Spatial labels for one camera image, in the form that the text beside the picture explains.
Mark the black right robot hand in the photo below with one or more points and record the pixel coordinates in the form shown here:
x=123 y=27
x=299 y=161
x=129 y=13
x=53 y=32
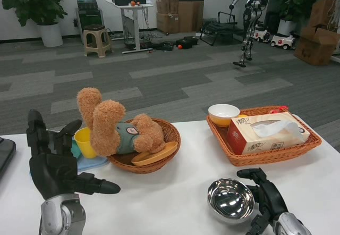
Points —
x=272 y=199

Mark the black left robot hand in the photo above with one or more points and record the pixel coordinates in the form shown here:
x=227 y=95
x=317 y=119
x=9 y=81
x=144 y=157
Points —
x=53 y=171

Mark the shiny metal bowl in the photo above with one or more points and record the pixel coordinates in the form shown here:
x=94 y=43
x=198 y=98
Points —
x=229 y=197

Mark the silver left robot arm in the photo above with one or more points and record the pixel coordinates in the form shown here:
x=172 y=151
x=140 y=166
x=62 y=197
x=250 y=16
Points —
x=61 y=213

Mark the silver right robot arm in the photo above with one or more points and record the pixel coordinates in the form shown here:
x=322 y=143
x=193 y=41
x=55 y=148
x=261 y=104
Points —
x=290 y=225

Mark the white and orange bowl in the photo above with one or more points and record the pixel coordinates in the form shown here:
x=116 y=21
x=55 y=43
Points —
x=223 y=111

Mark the teal plastic item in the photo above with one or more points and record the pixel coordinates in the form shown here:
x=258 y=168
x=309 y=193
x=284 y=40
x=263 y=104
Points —
x=75 y=150

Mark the light blue mat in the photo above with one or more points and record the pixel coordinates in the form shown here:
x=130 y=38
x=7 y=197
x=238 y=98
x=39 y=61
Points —
x=90 y=163

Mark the yellow plastic cup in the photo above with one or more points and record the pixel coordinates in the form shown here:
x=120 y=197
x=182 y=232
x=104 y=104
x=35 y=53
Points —
x=83 y=144

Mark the rectangular wicker basket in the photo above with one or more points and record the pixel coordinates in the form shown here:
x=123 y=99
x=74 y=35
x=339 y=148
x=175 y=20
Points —
x=265 y=158

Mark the dark grey hard case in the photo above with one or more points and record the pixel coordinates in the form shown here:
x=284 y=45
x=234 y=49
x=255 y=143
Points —
x=5 y=155

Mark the orange tissue box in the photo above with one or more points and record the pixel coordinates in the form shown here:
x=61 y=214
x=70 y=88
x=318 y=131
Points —
x=239 y=139

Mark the brown teddy bear plush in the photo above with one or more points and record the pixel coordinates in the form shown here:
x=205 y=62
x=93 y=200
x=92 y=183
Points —
x=106 y=123

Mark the small red toy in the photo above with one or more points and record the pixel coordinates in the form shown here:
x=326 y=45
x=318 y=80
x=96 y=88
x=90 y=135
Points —
x=279 y=110

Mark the round wicker basket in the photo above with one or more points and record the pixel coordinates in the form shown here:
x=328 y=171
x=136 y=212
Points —
x=143 y=167

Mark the orange plastic plate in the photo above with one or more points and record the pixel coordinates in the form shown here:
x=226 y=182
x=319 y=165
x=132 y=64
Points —
x=156 y=155

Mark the beige plastic stool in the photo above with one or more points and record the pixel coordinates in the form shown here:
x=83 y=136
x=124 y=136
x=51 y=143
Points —
x=97 y=43

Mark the dark seat cushion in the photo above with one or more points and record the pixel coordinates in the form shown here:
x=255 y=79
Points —
x=94 y=27

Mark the large brown cardboard box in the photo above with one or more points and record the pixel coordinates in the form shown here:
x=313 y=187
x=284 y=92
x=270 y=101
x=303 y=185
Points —
x=316 y=49

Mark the white toy car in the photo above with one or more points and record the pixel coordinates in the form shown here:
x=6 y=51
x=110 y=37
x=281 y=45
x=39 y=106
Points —
x=282 y=41
x=261 y=34

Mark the black equipment rack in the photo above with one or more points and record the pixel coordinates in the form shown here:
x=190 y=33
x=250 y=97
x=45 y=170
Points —
x=89 y=17

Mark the white standing desk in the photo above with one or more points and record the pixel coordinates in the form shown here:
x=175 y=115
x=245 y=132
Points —
x=135 y=27

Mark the black tool pile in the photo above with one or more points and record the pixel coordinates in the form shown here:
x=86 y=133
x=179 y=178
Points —
x=165 y=46

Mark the black folding bed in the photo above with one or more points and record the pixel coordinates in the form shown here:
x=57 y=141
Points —
x=220 y=29

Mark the black floor case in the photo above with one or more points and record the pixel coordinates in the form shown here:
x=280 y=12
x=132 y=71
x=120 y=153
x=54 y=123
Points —
x=187 y=42

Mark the large black desk box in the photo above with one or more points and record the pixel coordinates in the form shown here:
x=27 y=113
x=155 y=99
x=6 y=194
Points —
x=120 y=0

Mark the small closed cardboard box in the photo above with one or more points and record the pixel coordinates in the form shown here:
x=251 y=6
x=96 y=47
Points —
x=166 y=23

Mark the silver black humanoid robot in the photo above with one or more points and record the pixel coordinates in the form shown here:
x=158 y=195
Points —
x=253 y=9

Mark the tall brown cardboard box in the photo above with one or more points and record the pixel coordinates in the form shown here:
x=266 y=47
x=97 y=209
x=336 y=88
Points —
x=190 y=17

